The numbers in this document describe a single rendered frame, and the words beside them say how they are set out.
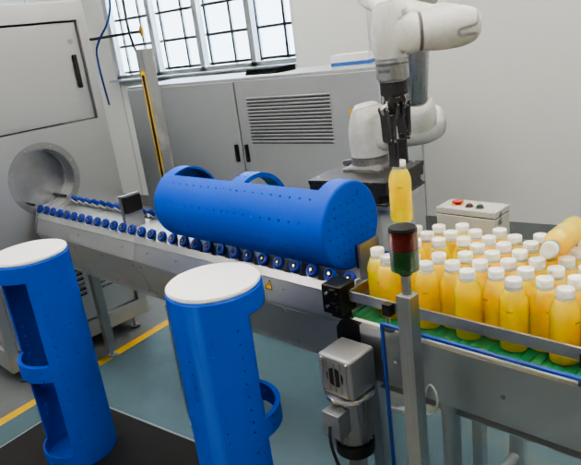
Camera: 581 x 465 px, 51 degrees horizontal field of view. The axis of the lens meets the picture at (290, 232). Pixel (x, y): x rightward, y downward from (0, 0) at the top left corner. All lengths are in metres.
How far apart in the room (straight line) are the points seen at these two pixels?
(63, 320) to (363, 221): 1.18
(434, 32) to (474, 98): 3.01
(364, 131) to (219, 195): 0.70
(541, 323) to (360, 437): 0.59
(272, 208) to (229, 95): 2.31
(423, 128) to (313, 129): 1.40
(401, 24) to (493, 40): 2.95
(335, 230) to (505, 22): 2.98
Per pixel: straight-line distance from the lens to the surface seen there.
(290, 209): 1.89
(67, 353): 2.48
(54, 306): 2.40
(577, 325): 1.49
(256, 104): 4.04
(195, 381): 1.80
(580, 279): 1.52
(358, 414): 1.73
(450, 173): 4.87
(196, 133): 4.46
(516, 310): 1.51
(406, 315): 1.39
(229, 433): 1.86
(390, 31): 1.68
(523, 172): 4.70
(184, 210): 2.29
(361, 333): 1.72
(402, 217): 1.79
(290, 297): 2.01
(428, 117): 2.52
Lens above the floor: 1.68
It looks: 18 degrees down
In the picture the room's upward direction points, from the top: 8 degrees counter-clockwise
